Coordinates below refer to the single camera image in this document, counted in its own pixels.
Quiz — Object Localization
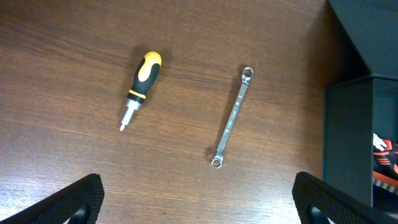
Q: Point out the orange black long-nose pliers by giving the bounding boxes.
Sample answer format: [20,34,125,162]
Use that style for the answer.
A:
[373,133,397,195]

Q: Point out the silver ring wrench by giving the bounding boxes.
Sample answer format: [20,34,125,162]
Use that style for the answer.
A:
[211,67,254,169]

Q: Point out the dark green box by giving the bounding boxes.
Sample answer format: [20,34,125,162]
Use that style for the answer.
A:
[323,0,397,215]

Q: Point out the yellow black stubby screwdriver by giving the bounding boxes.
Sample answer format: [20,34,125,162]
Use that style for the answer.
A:
[119,51,162,131]

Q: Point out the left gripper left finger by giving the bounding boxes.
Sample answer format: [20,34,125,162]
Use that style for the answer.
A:
[2,174,104,224]

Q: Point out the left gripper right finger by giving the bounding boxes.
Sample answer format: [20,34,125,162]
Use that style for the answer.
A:
[292,172,397,224]

